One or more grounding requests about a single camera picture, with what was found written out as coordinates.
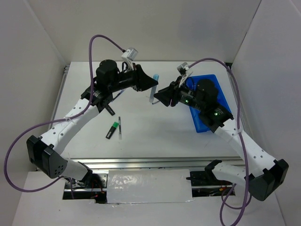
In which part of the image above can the white foil-edged panel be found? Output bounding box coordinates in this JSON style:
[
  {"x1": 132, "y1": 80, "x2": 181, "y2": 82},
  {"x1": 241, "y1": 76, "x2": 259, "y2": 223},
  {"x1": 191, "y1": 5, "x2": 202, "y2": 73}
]
[{"x1": 107, "y1": 169, "x2": 193, "y2": 204}]

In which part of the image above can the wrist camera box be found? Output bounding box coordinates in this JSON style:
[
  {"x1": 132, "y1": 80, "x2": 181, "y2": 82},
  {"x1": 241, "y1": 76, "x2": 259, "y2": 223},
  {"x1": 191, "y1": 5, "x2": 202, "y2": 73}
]
[
  {"x1": 177, "y1": 62, "x2": 192, "y2": 76},
  {"x1": 121, "y1": 48, "x2": 138, "y2": 61}
]

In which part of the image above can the blue clear-capped gel pen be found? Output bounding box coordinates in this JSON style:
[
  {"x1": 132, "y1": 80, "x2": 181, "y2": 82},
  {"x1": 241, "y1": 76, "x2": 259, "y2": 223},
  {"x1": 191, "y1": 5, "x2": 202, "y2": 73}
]
[{"x1": 112, "y1": 90, "x2": 125, "y2": 102}]

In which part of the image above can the blue compartment tray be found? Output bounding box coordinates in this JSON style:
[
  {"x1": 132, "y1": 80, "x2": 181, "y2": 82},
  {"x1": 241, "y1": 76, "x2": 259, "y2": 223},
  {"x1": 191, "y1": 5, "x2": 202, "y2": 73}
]
[{"x1": 185, "y1": 74, "x2": 234, "y2": 133}]

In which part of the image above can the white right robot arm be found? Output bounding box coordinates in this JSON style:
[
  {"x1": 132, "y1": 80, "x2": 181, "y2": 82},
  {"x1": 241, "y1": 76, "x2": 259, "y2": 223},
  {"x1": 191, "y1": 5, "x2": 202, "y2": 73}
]
[{"x1": 154, "y1": 79, "x2": 289, "y2": 201}]

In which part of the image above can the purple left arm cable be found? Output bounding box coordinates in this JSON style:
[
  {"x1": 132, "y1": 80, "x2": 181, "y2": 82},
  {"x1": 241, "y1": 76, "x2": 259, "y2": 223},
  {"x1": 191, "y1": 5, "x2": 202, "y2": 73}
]
[{"x1": 3, "y1": 34, "x2": 127, "y2": 193}]

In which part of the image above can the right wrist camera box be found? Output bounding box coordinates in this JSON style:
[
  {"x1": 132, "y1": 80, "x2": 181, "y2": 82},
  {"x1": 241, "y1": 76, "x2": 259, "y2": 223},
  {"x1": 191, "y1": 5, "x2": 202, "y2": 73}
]
[{"x1": 177, "y1": 62, "x2": 192, "y2": 76}]

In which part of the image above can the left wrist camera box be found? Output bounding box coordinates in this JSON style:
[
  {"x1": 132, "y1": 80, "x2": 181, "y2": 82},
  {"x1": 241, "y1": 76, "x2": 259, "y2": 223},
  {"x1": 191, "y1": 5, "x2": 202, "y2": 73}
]
[{"x1": 121, "y1": 48, "x2": 138, "y2": 61}]

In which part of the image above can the green-capped black highlighter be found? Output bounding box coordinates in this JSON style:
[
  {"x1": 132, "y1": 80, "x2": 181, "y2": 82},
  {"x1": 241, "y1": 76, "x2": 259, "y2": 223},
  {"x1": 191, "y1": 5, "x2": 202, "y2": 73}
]
[{"x1": 105, "y1": 122, "x2": 119, "y2": 139}]

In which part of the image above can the black gel pen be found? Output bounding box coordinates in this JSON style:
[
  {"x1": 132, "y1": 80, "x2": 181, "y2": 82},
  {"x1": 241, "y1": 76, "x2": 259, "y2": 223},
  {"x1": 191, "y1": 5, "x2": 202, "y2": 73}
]
[{"x1": 118, "y1": 116, "x2": 122, "y2": 140}]

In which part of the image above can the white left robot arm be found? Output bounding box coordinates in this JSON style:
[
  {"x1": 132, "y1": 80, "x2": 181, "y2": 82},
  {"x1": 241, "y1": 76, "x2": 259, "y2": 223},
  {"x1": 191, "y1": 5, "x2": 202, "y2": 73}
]
[{"x1": 26, "y1": 59, "x2": 158, "y2": 188}]

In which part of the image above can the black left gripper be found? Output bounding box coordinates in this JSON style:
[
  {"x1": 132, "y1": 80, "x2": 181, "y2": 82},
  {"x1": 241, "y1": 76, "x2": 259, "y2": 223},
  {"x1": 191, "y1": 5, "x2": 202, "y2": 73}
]
[{"x1": 108, "y1": 63, "x2": 158, "y2": 93}]

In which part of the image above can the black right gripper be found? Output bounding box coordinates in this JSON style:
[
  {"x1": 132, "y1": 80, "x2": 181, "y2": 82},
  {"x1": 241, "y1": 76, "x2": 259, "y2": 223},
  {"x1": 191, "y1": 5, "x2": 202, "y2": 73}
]
[{"x1": 153, "y1": 75, "x2": 205, "y2": 111}]

